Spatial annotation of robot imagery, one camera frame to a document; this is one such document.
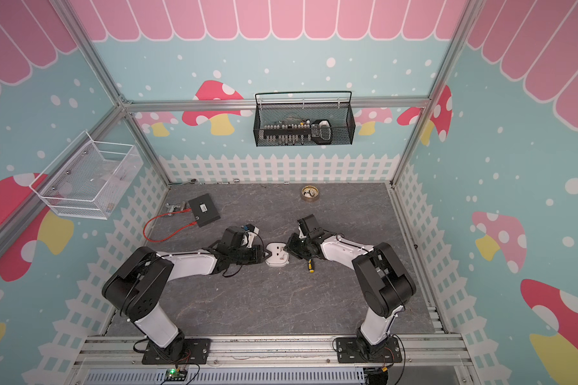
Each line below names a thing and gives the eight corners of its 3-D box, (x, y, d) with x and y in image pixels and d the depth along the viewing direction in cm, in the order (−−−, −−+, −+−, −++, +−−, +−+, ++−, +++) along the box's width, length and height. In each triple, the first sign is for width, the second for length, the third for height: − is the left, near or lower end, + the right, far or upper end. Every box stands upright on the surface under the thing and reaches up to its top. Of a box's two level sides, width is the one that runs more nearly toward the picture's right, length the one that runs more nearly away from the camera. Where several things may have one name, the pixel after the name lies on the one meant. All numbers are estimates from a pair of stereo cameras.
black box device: (199, 227, 107) (197, 224, 105) (190, 204, 115) (188, 200, 113) (221, 218, 110) (219, 214, 108) (210, 196, 118) (208, 192, 116)
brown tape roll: (301, 201, 116) (301, 198, 115) (301, 188, 122) (301, 185, 120) (319, 201, 116) (319, 198, 115) (318, 188, 122) (318, 185, 120)
